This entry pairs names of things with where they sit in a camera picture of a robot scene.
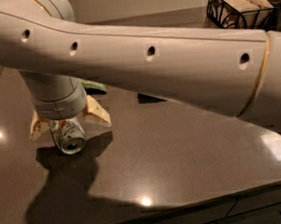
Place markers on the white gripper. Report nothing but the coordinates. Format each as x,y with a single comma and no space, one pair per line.
60,108

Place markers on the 7up soda can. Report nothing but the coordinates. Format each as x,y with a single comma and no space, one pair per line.
68,135

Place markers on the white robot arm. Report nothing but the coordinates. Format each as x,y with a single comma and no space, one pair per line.
232,72

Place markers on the green Kettle chips bag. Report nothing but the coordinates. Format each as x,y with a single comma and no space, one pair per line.
92,87

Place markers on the white napkins stack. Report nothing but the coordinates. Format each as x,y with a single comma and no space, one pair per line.
240,4

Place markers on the cabinet drawer front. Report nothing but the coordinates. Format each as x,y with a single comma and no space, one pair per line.
262,206

